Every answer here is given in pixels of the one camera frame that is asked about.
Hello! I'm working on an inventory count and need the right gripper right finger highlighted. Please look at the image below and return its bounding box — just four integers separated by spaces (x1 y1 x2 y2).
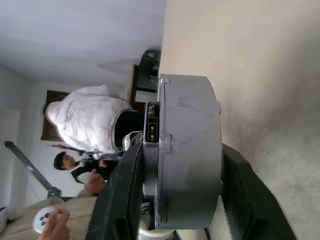
221 143 298 240

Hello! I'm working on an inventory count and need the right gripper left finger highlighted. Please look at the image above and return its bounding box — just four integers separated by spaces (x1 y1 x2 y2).
84 143 146 240

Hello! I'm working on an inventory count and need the grey motor lid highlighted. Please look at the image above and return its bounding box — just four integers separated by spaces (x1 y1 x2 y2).
142 73 174 230

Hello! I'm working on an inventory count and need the grey motor housing with stator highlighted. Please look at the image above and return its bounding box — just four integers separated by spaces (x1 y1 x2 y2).
159 73 223 231

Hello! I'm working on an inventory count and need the white handheld controller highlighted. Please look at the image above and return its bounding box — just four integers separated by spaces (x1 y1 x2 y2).
33 206 60 235

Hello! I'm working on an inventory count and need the operator bare hand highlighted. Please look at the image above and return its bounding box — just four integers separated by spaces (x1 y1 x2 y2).
41 208 71 240
83 171 107 198

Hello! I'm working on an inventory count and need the black-haired person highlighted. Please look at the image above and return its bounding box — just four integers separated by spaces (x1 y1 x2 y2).
53 151 111 186

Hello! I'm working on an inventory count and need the person in white hooded jacket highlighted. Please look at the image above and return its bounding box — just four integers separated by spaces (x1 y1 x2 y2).
44 84 146 161

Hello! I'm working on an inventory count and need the grey metal beam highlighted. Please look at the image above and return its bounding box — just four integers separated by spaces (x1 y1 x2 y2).
4 140 63 198

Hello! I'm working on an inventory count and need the dark wooden door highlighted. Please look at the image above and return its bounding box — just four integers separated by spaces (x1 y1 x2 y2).
41 89 72 141

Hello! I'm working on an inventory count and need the black chair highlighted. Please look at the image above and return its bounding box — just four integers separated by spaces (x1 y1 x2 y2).
138 48 161 83

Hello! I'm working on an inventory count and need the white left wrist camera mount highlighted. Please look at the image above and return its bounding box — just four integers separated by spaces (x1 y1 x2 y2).
136 219 176 240

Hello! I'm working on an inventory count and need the red handled tool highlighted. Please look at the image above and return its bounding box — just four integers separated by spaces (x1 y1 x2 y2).
47 142 76 151

